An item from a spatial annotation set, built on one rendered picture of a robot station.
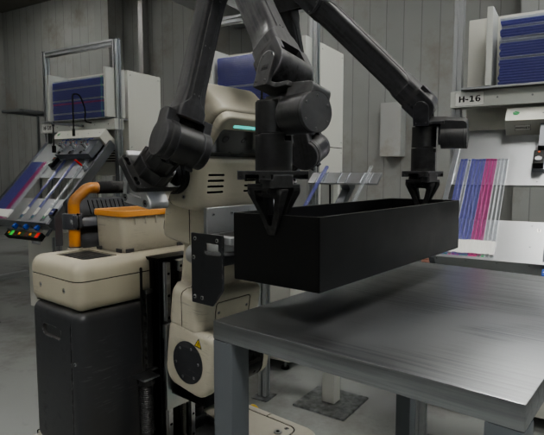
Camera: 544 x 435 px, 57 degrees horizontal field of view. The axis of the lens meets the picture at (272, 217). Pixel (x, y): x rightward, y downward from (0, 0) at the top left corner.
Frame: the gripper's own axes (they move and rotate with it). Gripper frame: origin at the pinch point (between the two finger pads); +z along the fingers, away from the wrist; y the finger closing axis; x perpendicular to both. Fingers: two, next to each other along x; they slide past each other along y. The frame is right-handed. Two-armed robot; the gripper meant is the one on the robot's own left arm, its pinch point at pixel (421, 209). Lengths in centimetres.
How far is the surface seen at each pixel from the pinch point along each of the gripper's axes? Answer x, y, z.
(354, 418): 52, 61, 95
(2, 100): 950, 299, -135
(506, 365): -34, -54, 14
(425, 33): 185, 432, -160
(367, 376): -20, -63, 16
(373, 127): 241, 423, -59
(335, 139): 110, 133, -27
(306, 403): 74, 58, 94
